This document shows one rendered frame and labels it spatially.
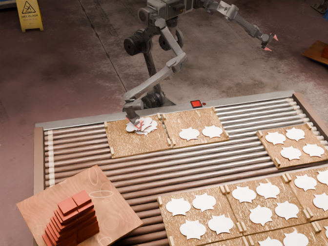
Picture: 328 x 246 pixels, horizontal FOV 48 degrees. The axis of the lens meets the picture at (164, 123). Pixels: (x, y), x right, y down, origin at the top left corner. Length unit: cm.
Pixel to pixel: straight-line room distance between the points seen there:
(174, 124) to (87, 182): 82
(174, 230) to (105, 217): 39
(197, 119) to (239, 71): 234
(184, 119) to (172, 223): 89
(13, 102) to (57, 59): 96
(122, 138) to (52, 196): 67
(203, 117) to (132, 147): 61
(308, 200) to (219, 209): 55
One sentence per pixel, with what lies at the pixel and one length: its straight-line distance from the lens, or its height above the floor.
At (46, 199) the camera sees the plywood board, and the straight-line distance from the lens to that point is 219.
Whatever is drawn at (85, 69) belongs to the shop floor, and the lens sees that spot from 493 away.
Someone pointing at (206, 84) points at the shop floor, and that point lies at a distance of 469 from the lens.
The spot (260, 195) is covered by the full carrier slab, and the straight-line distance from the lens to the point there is 237.
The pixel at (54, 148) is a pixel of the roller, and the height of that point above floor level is 91.
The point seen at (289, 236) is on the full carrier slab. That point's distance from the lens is 225.
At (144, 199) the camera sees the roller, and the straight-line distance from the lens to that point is 227.
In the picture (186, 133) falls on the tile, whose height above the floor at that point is 95.
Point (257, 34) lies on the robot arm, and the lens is 310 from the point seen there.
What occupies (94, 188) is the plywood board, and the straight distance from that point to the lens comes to 219.
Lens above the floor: 277
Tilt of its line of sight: 43 degrees down
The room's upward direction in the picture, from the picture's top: 3 degrees clockwise
